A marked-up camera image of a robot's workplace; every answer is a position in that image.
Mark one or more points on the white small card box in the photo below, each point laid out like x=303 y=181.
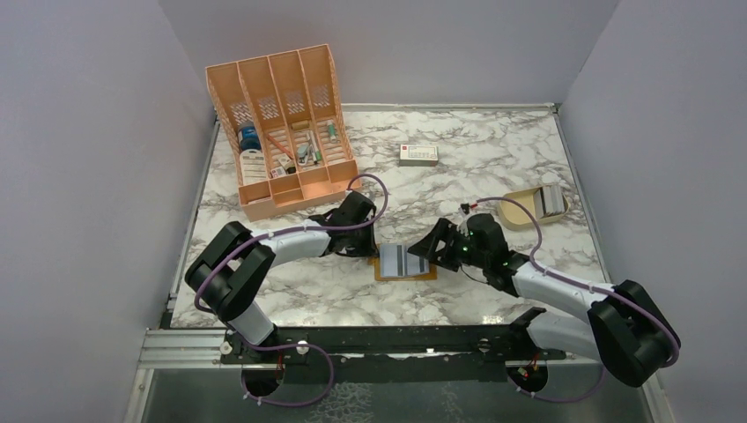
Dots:
x=418 y=156

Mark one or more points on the beige oval tray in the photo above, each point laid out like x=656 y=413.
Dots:
x=513 y=217

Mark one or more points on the aluminium frame rail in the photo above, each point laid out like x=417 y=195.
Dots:
x=202 y=348

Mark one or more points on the white label sheet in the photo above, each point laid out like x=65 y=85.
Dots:
x=252 y=167

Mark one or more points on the metal binder clip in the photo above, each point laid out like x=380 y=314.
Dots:
x=304 y=153

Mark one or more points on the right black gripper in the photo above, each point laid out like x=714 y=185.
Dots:
x=427 y=246

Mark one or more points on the green white marker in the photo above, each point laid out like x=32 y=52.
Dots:
x=332 y=131

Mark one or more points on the blue tape roll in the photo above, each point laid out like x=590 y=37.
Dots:
x=248 y=138

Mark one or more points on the black mounting base bar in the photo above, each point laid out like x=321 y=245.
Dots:
x=300 y=356

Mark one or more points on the peach plastic desk organizer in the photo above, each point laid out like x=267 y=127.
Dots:
x=271 y=92

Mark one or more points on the small brown eraser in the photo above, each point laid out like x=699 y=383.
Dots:
x=300 y=125

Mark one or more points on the yellow leather card holder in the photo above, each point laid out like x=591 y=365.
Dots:
x=374 y=261

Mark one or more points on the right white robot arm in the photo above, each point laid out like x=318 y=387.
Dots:
x=619 y=326

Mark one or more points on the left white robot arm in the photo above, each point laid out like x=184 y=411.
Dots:
x=228 y=273

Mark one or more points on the stack of grey cards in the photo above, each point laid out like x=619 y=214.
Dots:
x=549 y=201

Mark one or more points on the red pencil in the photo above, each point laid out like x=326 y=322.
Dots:
x=281 y=147

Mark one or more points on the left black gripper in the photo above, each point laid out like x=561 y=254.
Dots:
x=368 y=249

